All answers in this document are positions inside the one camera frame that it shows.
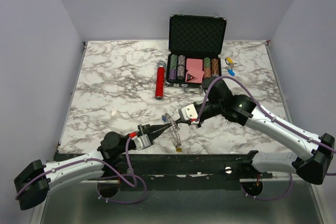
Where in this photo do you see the blue key tag far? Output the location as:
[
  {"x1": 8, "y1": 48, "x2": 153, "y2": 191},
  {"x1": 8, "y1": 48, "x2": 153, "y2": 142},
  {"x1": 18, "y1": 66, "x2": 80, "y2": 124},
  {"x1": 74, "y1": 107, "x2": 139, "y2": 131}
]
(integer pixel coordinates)
[{"x1": 228, "y1": 69, "x2": 235, "y2": 76}]

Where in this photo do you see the red glitter microphone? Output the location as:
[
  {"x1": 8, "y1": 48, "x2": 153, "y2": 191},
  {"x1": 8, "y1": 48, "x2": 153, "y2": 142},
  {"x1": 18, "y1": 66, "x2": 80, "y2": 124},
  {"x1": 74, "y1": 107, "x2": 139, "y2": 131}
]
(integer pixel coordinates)
[{"x1": 155, "y1": 61, "x2": 166, "y2": 100}]

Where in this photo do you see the black poker chip case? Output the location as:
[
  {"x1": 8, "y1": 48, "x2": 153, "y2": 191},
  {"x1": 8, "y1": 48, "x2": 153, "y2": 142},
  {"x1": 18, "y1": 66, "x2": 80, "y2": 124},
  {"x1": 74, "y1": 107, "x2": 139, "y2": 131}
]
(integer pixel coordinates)
[{"x1": 165, "y1": 14, "x2": 227, "y2": 89}]

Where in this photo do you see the orange blue chip stack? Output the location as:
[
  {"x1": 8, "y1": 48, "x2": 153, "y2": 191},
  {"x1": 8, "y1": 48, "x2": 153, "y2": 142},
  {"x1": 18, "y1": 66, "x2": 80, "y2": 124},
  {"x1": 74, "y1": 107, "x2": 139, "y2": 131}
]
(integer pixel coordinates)
[
  {"x1": 176, "y1": 65, "x2": 185, "y2": 80},
  {"x1": 177, "y1": 55, "x2": 185, "y2": 66}
]

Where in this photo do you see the orange blue lower chip stack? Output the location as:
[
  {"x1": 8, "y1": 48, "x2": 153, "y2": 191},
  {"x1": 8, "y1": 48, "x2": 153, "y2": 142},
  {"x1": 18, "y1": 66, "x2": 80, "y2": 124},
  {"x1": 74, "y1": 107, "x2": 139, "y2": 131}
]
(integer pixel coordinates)
[{"x1": 176, "y1": 65, "x2": 185, "y2": 80}]

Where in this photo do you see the purple chip stack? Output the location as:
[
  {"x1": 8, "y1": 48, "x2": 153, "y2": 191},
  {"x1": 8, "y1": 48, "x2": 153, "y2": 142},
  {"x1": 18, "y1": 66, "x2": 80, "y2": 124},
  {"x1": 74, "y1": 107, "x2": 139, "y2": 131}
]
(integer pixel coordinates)
[{"x1": 168, "y1": 69, "x2": 176, "y2": 82}]

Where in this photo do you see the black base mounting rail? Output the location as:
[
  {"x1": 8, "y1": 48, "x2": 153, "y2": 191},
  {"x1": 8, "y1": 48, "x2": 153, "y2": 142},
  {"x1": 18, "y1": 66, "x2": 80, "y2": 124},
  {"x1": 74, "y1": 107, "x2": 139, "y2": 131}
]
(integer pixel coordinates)
[{"x1": 93, "y1": 151, "x2": 273, "y2": 195}]

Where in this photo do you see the black triangular all-in button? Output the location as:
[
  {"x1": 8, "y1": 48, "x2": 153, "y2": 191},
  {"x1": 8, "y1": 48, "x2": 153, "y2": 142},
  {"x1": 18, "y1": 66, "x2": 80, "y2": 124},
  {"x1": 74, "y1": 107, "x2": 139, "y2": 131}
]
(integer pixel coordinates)
[{"x1": 186, "y1": 73, "x2": 196, "y2": 82}]

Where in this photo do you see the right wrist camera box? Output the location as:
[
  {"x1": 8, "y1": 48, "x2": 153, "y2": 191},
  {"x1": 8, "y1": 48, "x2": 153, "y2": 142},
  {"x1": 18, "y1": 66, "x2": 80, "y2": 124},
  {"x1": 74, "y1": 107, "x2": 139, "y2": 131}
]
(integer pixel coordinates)
[{"x1": 179, "y1": 104, "x2": 198, "y2": 123}]

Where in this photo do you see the green blue chip stack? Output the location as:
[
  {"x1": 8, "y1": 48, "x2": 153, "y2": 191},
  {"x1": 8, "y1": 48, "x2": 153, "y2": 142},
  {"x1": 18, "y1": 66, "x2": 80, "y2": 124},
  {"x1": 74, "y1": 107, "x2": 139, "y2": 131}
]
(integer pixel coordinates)
[{"x1": 169, "y1": 55, "x2": 178, "y2": 69}]

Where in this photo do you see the loose pink playing cards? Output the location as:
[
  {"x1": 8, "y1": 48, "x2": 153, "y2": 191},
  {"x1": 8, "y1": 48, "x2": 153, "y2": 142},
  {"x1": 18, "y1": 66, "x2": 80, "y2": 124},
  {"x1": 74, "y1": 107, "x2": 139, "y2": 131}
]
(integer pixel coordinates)
[{"x1": 186, "y1": 69, "x2": 204, "y2": 83}]

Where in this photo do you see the orange black chip stack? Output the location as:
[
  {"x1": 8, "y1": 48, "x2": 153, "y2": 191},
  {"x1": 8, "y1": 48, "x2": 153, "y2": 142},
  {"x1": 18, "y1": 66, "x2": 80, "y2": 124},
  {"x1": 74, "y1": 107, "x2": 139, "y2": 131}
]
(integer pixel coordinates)
[{"x1": 211, "y1": 59, "x2": 219, "y2": 77}]

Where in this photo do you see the round metal keyring disc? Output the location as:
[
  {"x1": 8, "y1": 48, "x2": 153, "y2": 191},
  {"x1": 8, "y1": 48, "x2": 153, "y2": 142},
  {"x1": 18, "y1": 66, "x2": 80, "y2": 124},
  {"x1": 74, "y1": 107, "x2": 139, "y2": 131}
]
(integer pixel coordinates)
[{"x1": 164, "y1": 113, "x2": 181, "y2": 149}]

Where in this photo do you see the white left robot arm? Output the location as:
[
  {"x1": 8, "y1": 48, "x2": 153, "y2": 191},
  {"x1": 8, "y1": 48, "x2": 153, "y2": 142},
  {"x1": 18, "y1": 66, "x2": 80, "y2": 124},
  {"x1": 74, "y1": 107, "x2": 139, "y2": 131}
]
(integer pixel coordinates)
[{"x1": 14, "y1": 123, "x2": 172, "y2": 210}]

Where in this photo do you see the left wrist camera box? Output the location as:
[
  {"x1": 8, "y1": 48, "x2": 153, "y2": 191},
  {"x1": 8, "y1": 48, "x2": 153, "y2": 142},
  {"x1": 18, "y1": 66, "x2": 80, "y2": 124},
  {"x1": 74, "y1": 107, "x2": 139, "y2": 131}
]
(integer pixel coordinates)
[{"x1": 133, "y1": 134, "x2": 153, "y2": 151}]

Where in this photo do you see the red chip stack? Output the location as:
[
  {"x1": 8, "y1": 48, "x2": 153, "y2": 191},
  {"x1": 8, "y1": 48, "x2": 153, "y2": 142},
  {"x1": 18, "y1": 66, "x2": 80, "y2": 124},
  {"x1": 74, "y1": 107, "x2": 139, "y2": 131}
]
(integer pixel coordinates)
[{"x1": 203, "y1": 67, "x2": 212, "y2": 79}]

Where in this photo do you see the pink playing card deck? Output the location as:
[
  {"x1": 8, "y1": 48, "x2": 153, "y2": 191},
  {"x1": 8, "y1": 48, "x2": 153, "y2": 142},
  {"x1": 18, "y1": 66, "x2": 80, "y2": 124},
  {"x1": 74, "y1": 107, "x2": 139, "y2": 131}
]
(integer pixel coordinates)
[{"x1": 186, "y1": 58, "x2": 203, "y2": 71}]

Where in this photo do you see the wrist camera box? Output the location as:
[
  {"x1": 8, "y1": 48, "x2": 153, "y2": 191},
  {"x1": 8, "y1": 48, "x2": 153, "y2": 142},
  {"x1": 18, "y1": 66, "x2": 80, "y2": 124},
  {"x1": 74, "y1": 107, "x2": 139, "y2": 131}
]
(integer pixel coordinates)
[
  {"x1": 133, "y1": 134, "x2": 153, "y2": 151},
  {"x1": 179, "y1": 104, "x2": 198, "y2": 123}
]

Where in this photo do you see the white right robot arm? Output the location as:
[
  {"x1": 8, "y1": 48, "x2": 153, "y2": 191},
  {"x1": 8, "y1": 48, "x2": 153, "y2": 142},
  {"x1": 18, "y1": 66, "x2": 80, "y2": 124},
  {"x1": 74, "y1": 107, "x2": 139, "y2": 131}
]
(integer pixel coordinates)
[{"x1": 176, "y1": 76, "x2": 335, "y2": 185}]

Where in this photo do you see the green chip stack right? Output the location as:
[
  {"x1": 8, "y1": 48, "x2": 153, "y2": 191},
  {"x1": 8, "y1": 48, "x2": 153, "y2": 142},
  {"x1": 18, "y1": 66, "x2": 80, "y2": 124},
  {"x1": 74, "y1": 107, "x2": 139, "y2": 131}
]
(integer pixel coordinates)
[{"x1": 203, "y1": 57, "x2": 211, "y2": 68}]

